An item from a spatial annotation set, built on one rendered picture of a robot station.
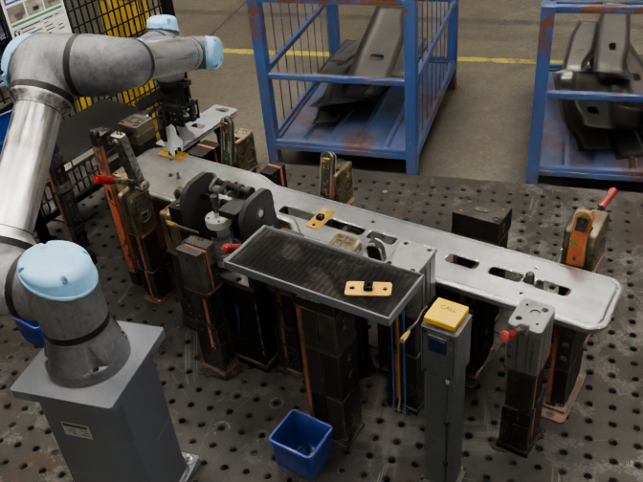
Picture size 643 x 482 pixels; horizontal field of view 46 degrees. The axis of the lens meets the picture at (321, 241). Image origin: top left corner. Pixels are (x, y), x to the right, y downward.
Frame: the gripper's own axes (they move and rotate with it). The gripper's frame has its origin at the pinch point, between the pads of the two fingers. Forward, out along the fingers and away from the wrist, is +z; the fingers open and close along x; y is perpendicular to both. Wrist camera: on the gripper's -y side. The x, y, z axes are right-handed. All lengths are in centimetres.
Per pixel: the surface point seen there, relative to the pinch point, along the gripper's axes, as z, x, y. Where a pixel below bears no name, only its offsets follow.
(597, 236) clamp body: 4, 2, 110
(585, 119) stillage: 56, 206, 77
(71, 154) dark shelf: 5.8, -3.5, -35.3
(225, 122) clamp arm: -3.2, 14.4, 7.2
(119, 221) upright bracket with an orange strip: 17.5, -14.0, -11.5
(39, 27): -25, 12, -53
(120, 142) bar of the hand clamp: -9.2, -18.9, -0.9
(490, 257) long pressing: 10, -5, 89
